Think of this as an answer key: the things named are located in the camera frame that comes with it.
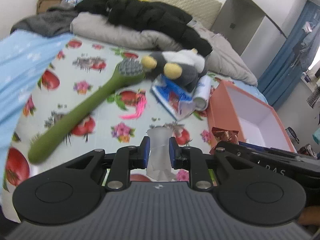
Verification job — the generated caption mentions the red foil wrapper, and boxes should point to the red foil wrapper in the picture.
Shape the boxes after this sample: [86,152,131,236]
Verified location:
[211,127,239,147]

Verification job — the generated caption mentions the blue plastic snack bag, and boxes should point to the blue plastic snack bag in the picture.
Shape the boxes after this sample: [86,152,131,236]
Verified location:
[151,74,195,121]

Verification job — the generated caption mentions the white mesh waste bin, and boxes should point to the white mesh waste bin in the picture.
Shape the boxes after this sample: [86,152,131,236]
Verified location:
[285,127,300,144]

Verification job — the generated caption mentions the orange cardboard storage box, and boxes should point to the orange cardboard storage box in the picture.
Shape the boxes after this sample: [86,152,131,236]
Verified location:
[207,80,296,152]

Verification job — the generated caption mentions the white spray can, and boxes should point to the white spray can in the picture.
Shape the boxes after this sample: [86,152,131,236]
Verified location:
[193,75,211,111]

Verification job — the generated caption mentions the fruit print mat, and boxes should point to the fruit print mat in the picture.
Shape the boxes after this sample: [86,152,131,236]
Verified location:
[1,33,211,222]

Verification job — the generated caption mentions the green massage hammer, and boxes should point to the green massage hammer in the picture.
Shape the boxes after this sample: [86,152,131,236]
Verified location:
[28,59,145,164]

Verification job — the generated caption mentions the grey white penguin plush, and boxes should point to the grey white penguin plush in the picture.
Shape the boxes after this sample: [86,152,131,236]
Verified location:
[141,48,207,93]

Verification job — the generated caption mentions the blue curtain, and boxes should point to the blue curtain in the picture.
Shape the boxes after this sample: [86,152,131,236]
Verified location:
[258,1,319,110]

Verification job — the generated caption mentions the hanging clothes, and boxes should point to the hanging clothes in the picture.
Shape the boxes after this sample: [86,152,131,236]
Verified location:
[293,22,319,69]

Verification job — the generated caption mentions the grey duvet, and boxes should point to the grey duvet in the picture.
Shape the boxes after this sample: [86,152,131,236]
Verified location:
[70,12,258,86]

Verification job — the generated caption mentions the black puffer jacket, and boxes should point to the black puffer jacket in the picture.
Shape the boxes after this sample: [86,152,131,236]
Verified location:
[75,0,212,57]

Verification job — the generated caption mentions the light blue bed sheet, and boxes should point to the light blue bed sheet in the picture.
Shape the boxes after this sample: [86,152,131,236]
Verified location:
[0,29,74,193]

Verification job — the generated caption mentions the dark grey blanket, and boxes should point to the dark grey blanket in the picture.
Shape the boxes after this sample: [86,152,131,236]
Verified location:
[10,5,78,37]

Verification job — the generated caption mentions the grey wardrobe cabinet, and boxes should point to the grey wardrobe cabinet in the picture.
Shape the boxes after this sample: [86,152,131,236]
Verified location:
[211,0,308,63]

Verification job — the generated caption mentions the cardboard box nightstand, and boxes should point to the cardboard box nightstand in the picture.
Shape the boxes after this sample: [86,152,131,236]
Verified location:
[36,0,62,14]

